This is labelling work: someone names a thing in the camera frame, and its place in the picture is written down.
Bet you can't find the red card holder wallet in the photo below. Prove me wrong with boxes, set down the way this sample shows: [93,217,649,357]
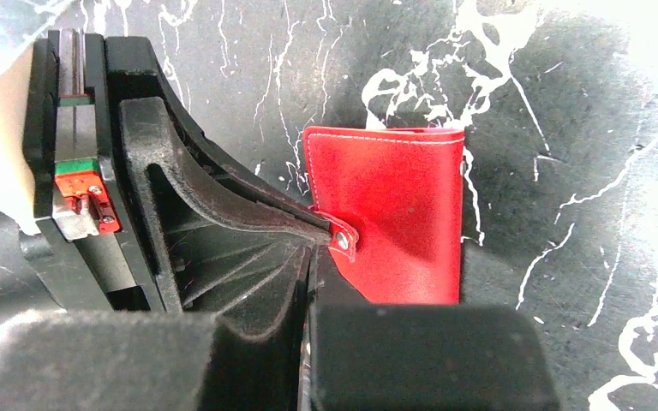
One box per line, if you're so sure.
[303,126,464,304]

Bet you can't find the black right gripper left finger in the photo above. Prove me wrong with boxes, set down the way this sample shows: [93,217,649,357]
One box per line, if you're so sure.
[0,247,311,410]

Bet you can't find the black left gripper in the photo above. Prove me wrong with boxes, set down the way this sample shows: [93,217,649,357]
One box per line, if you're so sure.
[20,29,330,312]

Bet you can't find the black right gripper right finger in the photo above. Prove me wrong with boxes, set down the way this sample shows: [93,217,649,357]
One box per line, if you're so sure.
[306,248,559,410]

